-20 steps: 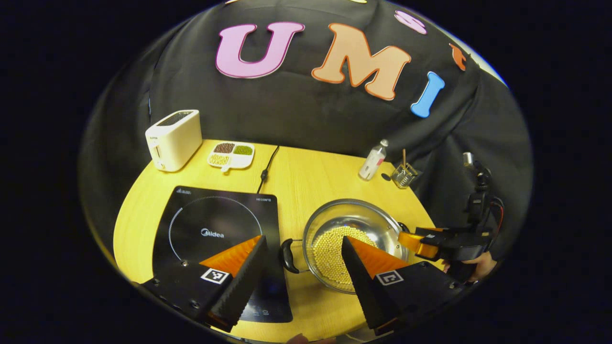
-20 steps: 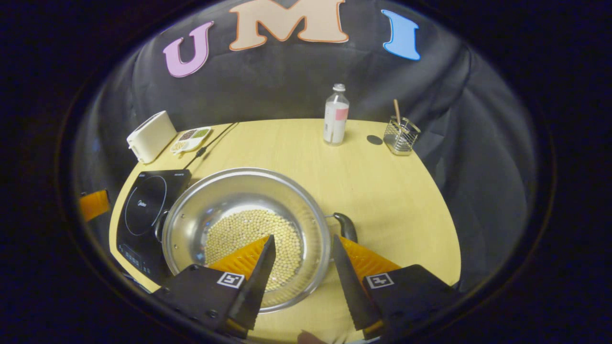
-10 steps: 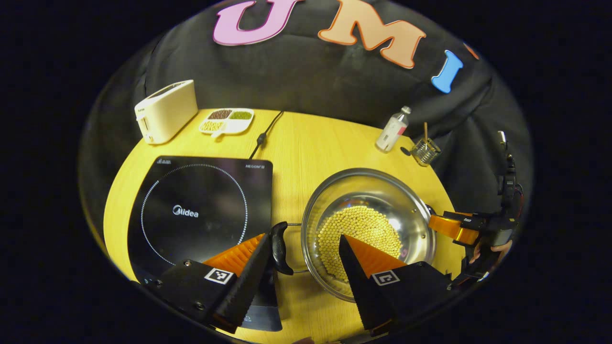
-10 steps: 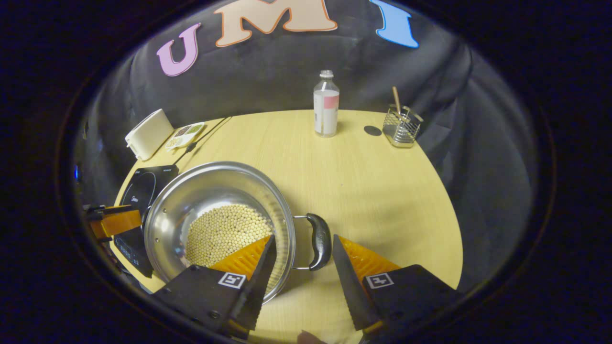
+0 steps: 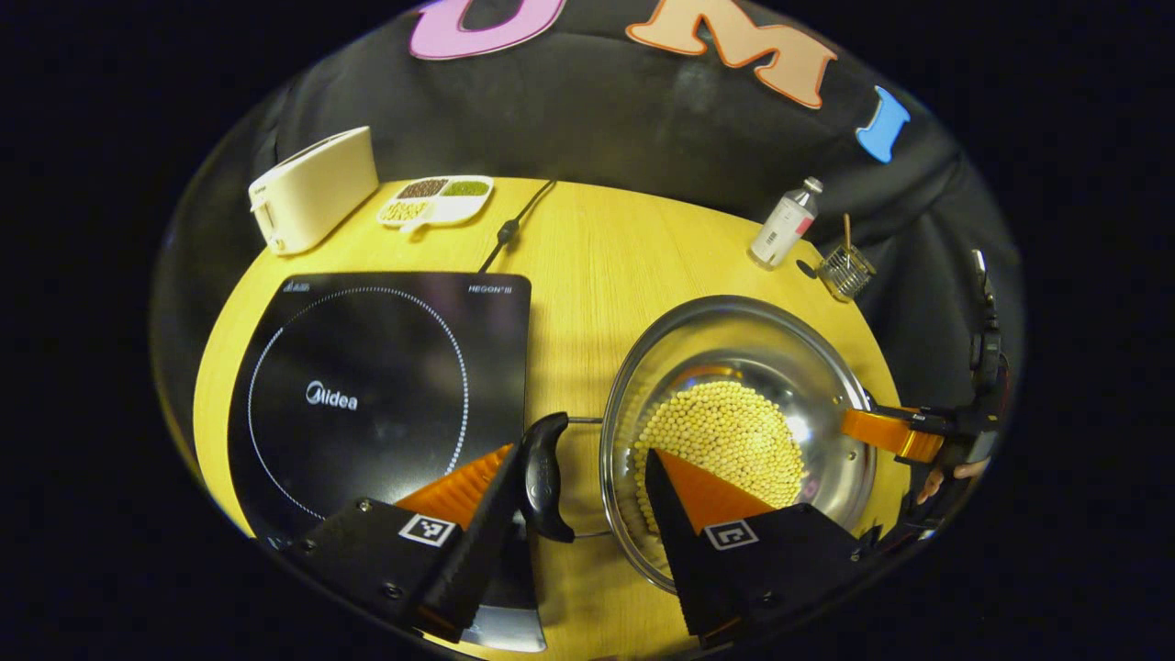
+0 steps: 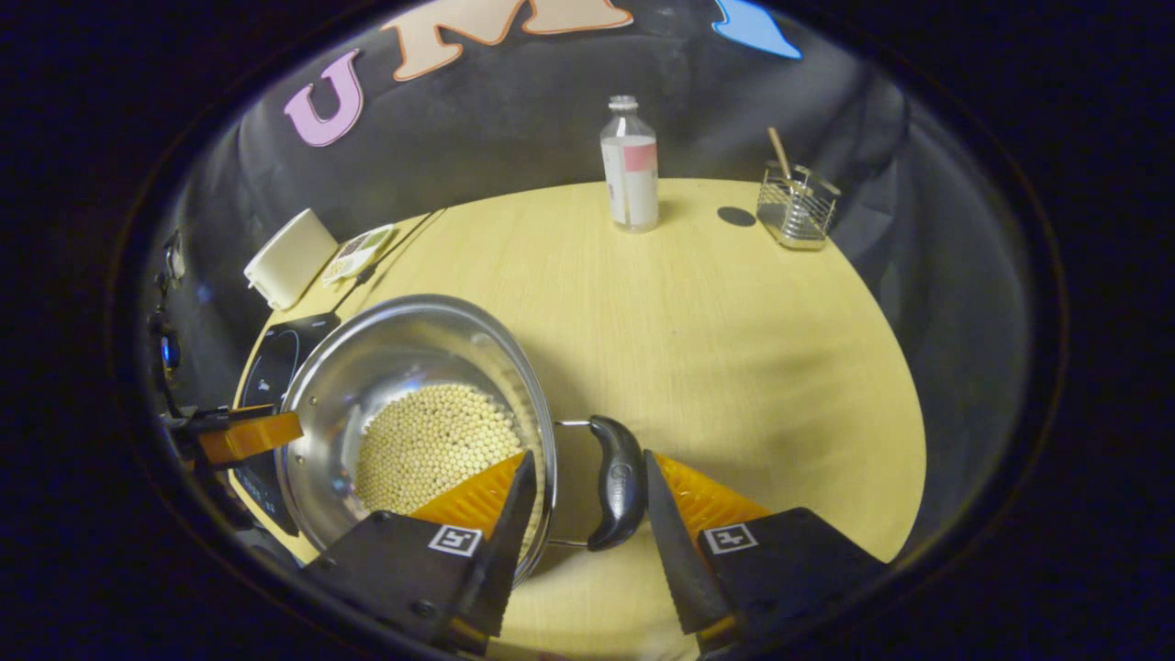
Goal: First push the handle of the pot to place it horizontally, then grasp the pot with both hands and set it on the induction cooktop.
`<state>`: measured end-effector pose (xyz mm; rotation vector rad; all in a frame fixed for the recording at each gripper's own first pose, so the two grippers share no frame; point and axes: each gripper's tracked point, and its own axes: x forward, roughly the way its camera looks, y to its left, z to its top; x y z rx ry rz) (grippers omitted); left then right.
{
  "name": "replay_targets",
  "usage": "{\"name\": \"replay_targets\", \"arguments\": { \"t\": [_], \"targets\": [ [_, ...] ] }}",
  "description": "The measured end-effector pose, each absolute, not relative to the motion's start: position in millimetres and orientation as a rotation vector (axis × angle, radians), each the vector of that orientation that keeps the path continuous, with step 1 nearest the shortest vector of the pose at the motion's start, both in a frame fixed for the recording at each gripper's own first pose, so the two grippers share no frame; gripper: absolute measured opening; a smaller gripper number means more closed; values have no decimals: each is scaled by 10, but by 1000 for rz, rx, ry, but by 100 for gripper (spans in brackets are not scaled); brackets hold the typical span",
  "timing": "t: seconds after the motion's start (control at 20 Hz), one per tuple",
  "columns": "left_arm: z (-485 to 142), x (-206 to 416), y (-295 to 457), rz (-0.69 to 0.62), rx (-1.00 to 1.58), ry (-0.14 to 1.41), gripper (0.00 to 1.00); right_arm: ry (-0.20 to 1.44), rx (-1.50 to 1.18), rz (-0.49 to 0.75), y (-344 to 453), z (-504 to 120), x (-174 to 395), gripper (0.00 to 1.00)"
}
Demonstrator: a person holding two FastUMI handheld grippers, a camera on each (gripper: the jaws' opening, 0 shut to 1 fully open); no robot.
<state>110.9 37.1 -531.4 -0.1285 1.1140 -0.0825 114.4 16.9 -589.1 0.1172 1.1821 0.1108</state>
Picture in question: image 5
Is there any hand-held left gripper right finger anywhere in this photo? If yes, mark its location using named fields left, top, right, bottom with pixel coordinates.
left=643, top=448, right=882, bottom=648

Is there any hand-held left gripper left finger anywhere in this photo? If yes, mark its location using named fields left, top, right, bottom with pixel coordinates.
left=280, top=445, right=526, bottom=644

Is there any stainless steel pot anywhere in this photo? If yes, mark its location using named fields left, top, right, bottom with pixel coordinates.
left=521, top=294, right=878, bottom=594

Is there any black induction cooktop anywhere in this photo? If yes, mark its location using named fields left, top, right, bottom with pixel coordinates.
left=227, top=272, right=548, bottom=653

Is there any pile of soybeans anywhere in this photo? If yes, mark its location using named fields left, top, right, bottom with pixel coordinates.
left=632, top=381, right=811, bottom=535

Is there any small glass cup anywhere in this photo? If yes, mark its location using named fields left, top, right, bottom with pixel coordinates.
left=816, top=243, right=878, bottom=303

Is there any small white medicine bottle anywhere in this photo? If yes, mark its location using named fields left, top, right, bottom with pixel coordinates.
left=748, top=176, right=824, bottom=270

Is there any white divided bean dish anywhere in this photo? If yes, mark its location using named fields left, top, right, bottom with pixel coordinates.
left=376, top=174, right=495, bottom=231

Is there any white toaster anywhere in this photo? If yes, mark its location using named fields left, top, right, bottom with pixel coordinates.
left=248, top=126, right=380, bottom=256

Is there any black power cable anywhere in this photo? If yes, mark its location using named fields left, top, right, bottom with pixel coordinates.
left=476, top=179, right=559, bottom=274

